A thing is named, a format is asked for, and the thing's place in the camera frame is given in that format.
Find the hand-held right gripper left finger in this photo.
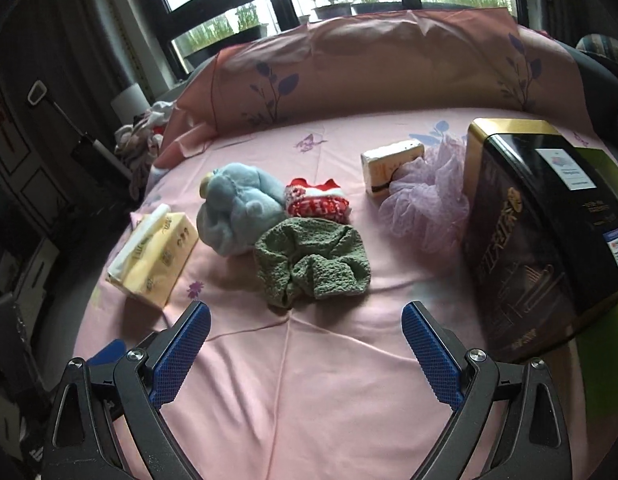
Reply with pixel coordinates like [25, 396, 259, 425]
[43, 301, 212, 480]

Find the white cylinder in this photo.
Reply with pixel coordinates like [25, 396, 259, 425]
[110, 82, 152, 126]

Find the pink floral pillow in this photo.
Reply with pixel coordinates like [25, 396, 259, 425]
[154, 7, 594, 171]

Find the small yellow tissue pack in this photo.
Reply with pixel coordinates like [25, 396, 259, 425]
[360, 138, 426, 197]

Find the green cardboard box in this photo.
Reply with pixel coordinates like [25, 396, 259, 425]
[574, 146, 618, 411]

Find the purple mesh bath sponge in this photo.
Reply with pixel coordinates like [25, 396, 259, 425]
[378, 137, 472, 256]

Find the patterned cushion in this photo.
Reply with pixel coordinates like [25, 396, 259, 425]
[576, 35, 618, 68]

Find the grey sofa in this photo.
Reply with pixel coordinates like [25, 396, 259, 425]
[514, 20, 618, 151]

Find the light blue plush toy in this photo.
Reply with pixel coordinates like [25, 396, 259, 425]
[196, 161, 286, 257]

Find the grey plant pot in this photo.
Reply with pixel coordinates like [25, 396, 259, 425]
[313, 2, 353, 22]
[351, 1, 396, 17]

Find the dark curtain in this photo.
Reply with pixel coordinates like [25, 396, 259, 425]
[0, 0, 160, 131]

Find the red and white sock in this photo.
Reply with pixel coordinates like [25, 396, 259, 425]
[283, 177, 350, 223]

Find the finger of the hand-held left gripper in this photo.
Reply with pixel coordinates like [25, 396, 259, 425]
[88, 338, 128, 367]

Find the dark panelled cabinet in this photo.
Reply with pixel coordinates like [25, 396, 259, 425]
[0, 55, 77, 241]

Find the large yellow tissue pack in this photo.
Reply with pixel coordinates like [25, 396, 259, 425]
[105, 203, 200, 308]

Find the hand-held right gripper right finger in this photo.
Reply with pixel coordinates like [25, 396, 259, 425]
[401, 301, 574, 480]

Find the black long-handled tool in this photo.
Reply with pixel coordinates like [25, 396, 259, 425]
[28, 81, 132, 181]

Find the pile of clothes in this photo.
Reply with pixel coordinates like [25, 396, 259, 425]
[114, 100, 177, 201]

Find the green knitted cloth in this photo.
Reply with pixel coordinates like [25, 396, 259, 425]
[253, 221, 372, 310]

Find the black and gold tin box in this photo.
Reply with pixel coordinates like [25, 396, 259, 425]
[461, 117, 618, 365]

